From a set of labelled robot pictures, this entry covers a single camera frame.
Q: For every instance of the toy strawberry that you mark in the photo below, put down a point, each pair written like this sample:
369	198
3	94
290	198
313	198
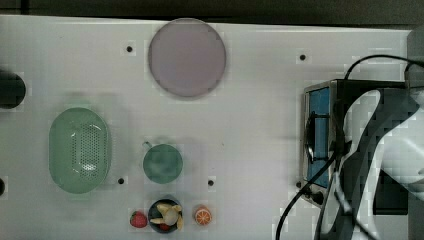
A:
138	220

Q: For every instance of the green oval colander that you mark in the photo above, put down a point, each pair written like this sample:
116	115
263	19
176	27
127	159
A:
79	150

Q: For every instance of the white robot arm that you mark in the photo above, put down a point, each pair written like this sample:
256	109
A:
380	130

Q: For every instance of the green mug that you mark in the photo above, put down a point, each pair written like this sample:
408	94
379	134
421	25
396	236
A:
162	163

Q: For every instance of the round grey-purple plate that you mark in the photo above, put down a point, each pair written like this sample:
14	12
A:
187	57

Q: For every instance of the black cylindrical container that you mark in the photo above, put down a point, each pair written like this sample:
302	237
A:
12	90

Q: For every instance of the blue cup with toy food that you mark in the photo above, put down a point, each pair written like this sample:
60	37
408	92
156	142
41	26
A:
166	216

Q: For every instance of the toy orange half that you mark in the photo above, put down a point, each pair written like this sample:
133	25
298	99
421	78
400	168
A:
202	216

